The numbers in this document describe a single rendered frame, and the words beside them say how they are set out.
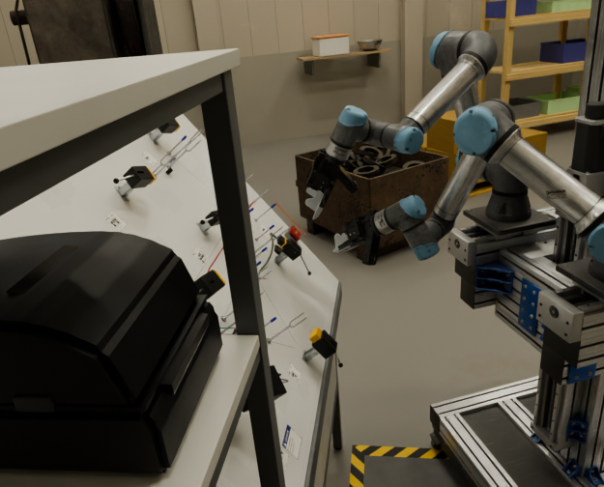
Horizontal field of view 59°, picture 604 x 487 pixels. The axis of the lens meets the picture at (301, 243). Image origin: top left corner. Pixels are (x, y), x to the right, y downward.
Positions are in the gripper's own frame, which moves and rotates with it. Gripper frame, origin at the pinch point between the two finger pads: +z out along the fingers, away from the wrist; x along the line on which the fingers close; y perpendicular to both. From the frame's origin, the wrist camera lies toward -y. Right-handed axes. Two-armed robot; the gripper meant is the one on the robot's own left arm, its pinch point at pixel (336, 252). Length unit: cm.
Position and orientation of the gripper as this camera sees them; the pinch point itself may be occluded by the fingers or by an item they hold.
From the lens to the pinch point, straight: 181.1
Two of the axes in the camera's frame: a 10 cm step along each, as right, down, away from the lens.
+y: -2.8, -9.3, 2.2
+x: -6.8, 0.3, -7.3
